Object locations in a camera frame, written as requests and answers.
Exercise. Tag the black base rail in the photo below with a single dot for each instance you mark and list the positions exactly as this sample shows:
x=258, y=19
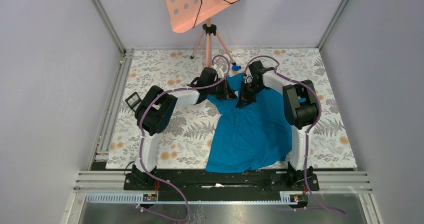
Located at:
x=199, y=185

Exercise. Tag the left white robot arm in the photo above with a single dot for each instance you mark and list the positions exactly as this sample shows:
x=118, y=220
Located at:
x=154, y=111

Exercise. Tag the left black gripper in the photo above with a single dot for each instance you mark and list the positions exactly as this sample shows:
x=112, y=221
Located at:
x=226, y=91

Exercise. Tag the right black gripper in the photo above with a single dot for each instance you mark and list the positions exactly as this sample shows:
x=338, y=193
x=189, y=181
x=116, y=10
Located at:
x=244, y=98

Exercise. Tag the blue t-shirt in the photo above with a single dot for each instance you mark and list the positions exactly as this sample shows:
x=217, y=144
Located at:
x=251, y=137

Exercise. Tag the pink music stand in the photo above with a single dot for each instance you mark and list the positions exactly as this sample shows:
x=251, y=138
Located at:
x=187, y=14

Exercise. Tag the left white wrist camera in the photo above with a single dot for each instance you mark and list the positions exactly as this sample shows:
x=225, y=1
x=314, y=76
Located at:
x=221, y=71

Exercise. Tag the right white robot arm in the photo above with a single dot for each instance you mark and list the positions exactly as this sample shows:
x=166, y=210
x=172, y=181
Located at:
x=301, y=110

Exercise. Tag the floral patterned table mat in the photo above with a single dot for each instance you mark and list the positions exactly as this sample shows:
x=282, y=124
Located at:
x=187, y=140

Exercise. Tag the black square frame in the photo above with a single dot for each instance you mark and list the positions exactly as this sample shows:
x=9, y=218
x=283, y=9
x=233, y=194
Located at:
x=133, y=101

